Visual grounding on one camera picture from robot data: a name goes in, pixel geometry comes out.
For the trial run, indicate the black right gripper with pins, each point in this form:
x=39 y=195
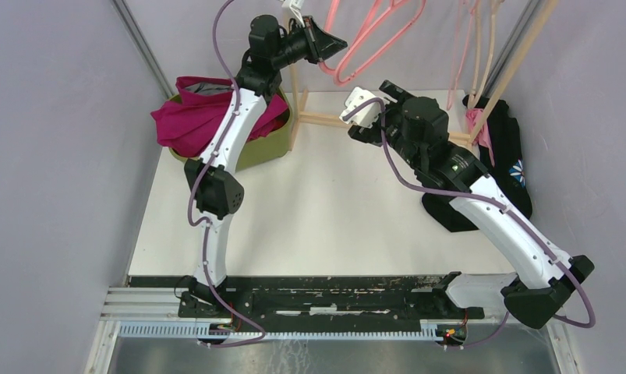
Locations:
x=397 y=92

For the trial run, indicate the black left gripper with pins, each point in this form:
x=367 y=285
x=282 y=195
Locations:
x=319 y=44

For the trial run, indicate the pink wire hanger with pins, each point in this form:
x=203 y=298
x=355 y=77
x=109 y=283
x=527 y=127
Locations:
x=468 y=24

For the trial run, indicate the beige plastic hanger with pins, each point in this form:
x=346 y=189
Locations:
x=481 y=73

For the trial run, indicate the magenta pleated skirt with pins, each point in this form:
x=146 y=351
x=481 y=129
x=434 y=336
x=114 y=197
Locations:
x=204 y=118

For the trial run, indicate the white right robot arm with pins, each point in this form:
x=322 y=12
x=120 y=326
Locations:
x=415 y=128

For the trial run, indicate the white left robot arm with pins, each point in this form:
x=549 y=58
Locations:
x=215 y=194

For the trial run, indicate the pink cloth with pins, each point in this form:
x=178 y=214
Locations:
x=480 y=129

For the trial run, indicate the olive green plastic basket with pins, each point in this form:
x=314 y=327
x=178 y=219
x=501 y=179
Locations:
x=266 y=149

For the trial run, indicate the black shirt with flower print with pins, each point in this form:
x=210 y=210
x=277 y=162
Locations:
x=500 y=149

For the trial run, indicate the grey garment on rack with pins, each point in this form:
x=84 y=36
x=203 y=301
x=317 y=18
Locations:
x=209 y=89

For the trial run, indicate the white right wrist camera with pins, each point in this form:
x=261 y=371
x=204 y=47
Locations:
x=362 y=108

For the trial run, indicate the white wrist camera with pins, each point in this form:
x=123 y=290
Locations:
x=362 y=108
x=293 y=7

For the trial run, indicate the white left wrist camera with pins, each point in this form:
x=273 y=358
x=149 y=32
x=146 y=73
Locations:
x=293 y=7

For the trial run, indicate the aluminium corner rail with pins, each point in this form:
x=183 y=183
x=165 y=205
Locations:
x=143 y=47

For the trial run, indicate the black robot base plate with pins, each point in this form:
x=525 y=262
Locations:
x=326 y=305

